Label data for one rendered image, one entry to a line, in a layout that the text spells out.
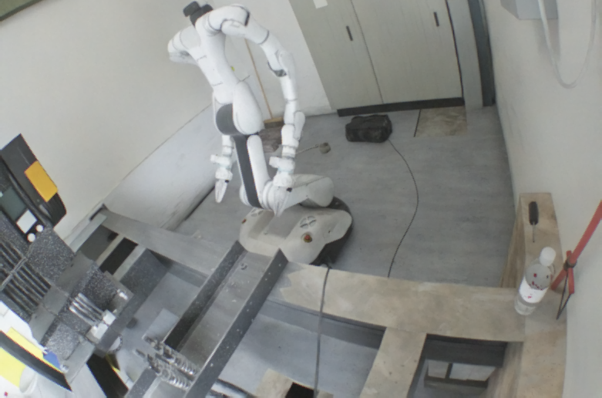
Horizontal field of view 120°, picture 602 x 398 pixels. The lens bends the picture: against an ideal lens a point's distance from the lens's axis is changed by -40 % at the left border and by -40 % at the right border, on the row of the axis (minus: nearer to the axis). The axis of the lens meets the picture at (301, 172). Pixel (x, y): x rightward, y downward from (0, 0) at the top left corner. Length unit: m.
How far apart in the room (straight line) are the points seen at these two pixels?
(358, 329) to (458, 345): 0.34
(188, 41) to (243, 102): 0.40
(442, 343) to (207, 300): 0.76
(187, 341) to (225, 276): 0.26
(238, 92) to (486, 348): 1.33
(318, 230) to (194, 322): 0.79
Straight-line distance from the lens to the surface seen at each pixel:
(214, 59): 1.28
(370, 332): 1.01
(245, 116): 1.27
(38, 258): 1.45
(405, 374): 0.70
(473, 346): 0.97
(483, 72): 2.83
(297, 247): 1.43
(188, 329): 0.99
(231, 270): 1.03
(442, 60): 2.72
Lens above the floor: 1.34
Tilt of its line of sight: 31 degrees down
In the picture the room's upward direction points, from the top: 25 degrees counter-clockwise
